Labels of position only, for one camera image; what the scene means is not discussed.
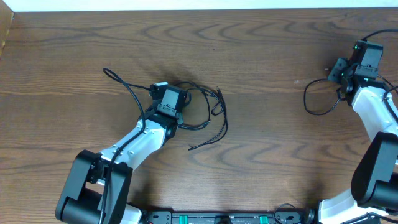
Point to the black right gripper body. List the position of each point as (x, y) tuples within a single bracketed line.
[(338, 69)]

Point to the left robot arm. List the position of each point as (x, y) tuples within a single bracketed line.
[(98, 184)]

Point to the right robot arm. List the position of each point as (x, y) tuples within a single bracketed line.
[(372, 196)]

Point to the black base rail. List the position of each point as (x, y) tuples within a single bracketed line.
[(285, 213)]

